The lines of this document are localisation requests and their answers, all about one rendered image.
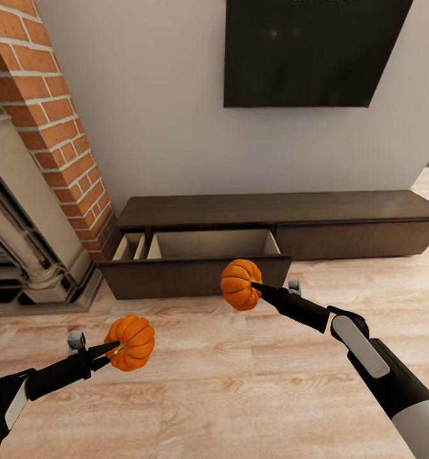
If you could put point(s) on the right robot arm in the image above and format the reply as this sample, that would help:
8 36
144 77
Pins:
403 397

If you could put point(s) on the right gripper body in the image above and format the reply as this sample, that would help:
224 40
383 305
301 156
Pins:
294 306

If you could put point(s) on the pumpkin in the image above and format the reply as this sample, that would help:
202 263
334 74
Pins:
236 284
137 341

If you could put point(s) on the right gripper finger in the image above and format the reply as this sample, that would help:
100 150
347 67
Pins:
268 299
267 290

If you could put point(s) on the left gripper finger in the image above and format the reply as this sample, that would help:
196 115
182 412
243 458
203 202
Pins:
97 351
97 363

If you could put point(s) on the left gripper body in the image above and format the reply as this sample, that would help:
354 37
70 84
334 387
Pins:
69 370

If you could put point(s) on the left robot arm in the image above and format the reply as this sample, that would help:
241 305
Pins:
16 389

